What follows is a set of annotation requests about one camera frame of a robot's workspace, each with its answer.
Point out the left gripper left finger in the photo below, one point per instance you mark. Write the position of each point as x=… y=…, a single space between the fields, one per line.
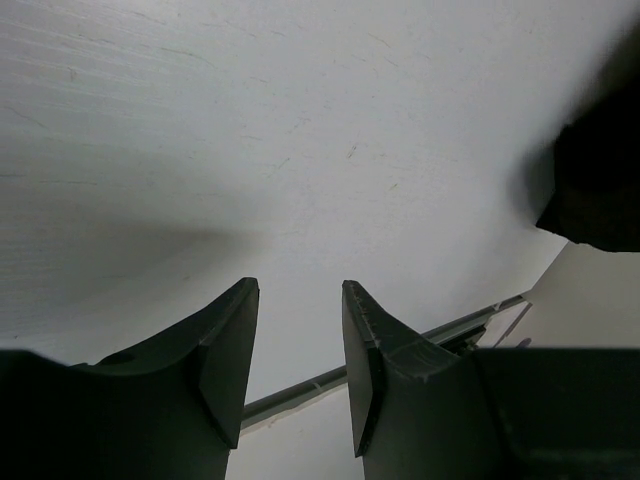
x=169 y=407

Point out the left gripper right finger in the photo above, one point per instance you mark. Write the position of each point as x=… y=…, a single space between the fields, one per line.
x=419 y=411

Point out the black pleated skirt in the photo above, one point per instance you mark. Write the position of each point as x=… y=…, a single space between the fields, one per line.
x=583 y=184

